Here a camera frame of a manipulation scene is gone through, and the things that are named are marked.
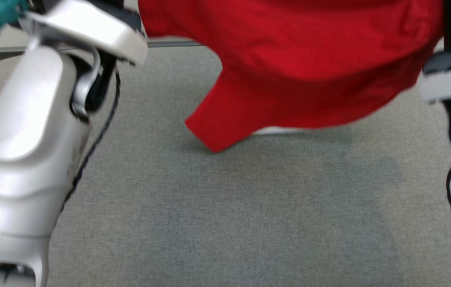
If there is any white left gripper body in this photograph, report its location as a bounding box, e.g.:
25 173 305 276
18 0 148 66

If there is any red white jersey shirt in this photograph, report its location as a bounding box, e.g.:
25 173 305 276
138 0 445 153

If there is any black cable with teal connector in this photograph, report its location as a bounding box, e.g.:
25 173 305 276
0 0 30 52

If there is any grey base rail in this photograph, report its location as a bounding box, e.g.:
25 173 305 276
0 38 206 54

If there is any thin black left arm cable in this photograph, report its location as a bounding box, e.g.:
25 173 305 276
61 66 121 212

